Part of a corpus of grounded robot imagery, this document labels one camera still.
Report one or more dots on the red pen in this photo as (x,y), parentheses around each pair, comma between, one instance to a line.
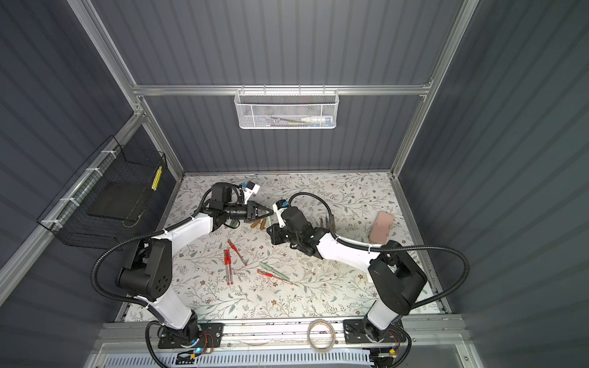
(229,267)
(226,270)
(269,275)
(235,249)

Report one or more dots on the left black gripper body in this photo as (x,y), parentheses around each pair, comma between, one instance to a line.
(249,213)

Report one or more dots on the floral patterned table mat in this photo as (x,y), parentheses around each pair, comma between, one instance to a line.
(320,288)

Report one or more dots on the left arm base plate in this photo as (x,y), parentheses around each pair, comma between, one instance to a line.
(207,335)

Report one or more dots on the green pen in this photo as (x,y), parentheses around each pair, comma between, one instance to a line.
(273,271)

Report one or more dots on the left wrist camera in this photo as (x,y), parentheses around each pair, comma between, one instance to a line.
(249,189)

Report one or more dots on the red pen right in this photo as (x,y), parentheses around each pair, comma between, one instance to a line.
(229,267)

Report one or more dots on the red pen lower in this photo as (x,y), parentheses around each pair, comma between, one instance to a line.
(269,275)

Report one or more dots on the white wire mesh basket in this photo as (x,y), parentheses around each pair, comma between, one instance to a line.
(297,110)

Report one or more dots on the red pen upper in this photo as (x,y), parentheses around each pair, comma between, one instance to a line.
(235,249)

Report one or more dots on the red pen left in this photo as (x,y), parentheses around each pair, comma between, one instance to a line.
(226,270)

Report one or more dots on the black wire basket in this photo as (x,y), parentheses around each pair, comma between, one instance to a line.
(110,201)

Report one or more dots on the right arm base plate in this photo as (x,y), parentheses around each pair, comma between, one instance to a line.
(355,332)

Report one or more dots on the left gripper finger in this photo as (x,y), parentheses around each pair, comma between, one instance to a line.
(266,210)
(264,216)

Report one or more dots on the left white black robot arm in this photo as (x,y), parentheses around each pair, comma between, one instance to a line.
(146,275)

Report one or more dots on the pink eraser block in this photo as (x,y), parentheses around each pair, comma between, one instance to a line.
(382,228)

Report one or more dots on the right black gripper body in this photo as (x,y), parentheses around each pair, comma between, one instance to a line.
(278,234)

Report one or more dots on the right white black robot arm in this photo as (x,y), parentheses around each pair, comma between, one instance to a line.
(396,276)

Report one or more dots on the clear tape roll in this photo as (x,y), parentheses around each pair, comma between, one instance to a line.
(321,336)

